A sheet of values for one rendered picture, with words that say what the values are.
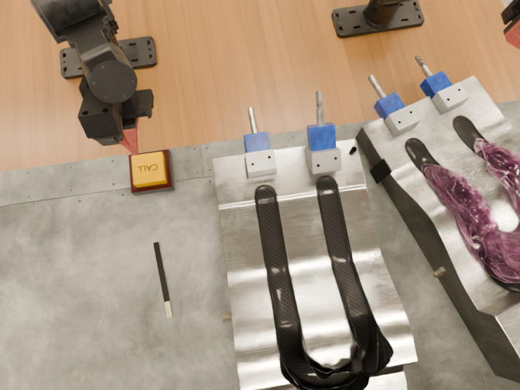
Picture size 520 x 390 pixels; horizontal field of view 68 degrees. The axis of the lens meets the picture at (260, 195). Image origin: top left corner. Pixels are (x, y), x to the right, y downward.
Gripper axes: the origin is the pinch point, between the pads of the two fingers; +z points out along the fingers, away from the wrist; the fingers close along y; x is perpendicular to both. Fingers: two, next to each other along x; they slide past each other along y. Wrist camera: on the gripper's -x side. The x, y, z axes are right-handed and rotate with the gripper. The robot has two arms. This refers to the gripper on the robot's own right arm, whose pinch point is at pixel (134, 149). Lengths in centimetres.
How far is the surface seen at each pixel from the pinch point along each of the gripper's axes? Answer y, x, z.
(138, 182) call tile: -1.7, 0.7, 8.2
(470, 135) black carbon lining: 62, 0, 7
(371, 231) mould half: 38.3, -15.4, 11.7
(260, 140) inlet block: 21.6, -0.4, 1.1
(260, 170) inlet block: 20.8, -6.2, 2.8
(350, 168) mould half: 36.7, -5.7, 5.5
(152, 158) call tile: 1.3, 4.5, 6.0
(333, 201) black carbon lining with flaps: 32.7, -10.0, 8.8
